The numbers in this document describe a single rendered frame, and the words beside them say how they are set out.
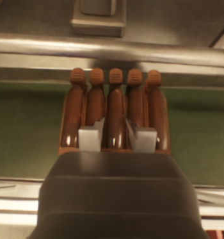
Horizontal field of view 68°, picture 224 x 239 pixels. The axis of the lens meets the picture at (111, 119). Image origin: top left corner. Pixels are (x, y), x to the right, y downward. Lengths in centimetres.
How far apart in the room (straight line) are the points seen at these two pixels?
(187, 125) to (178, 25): 16
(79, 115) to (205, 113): 21
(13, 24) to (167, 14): 25
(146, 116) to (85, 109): 6
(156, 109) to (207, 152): 14
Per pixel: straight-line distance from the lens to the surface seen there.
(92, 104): 16
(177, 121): 28
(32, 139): 27
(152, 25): 32
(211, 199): 62
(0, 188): 91
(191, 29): 34
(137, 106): 16
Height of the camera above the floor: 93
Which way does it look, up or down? 71 degrees down
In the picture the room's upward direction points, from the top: 9 degrees clockwise
